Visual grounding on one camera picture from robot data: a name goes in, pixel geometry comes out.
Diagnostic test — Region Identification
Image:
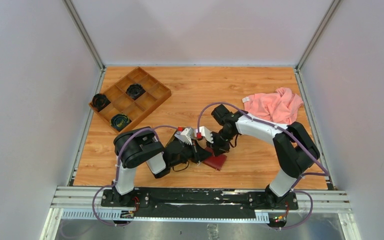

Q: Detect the black round part lower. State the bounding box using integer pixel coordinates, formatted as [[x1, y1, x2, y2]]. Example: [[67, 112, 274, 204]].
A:
[[110, 113, 131, 132]]

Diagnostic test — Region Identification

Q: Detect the black round part upper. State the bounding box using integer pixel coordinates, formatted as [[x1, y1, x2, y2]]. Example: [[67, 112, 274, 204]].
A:
[[125, 83, 146, 100]]

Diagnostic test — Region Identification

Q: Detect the red leather card holder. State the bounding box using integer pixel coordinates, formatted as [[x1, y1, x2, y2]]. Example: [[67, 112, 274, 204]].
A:
[[203, 146, 227, 171]]

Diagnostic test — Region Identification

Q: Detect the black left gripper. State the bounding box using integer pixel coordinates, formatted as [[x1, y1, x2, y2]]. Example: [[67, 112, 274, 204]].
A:
[[169, 138, 212, 168]]

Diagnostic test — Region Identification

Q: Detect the pink cloth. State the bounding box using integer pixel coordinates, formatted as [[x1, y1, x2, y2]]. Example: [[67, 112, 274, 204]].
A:
[[242, 87, 304, 125]]

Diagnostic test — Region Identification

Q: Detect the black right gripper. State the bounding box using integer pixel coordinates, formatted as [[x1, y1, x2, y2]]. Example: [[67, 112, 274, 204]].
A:
[[206, 128, 236, 157]]

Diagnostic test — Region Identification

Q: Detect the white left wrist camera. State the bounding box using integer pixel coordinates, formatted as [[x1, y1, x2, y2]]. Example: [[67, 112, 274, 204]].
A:
[[174, 127, 196, 146]]

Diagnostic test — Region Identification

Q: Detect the black round part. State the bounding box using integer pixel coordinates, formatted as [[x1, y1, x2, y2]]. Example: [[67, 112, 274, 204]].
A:
[[91, 93, 111, 112], [110, 113, 131, 132], [125, 83, 146, 100]]

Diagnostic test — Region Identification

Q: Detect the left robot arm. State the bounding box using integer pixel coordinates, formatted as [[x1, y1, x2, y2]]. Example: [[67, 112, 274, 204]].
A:
[[102, 127, 213, 207]]

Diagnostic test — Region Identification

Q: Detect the brown wooden divided tray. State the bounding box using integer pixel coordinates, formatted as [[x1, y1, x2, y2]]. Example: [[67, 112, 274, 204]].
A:
[[89, 66, 172, 134]]

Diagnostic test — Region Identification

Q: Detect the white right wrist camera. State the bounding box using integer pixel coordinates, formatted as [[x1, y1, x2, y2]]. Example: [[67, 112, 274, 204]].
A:
[[195, 126, 214, 144]]

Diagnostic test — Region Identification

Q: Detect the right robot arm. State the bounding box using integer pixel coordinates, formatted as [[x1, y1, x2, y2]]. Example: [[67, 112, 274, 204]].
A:
[[207, 104, 321, 209]]

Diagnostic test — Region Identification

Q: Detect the black round part left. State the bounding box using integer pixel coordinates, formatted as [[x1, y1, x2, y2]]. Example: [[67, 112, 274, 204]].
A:
[[91, 93, 111, 112]]

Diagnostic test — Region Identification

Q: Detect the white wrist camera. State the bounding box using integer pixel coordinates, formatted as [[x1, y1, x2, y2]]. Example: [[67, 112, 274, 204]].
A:
[[174, 127, 196, 146], [195, 126, 214, 144]]

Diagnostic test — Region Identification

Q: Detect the beige oval tray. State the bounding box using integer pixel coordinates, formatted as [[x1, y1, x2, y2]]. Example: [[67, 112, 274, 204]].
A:
[[165, 130, 178, 147]]

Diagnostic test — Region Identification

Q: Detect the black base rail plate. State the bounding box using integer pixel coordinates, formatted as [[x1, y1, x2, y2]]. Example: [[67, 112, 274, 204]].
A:
[[98, 187, 299, 220]]

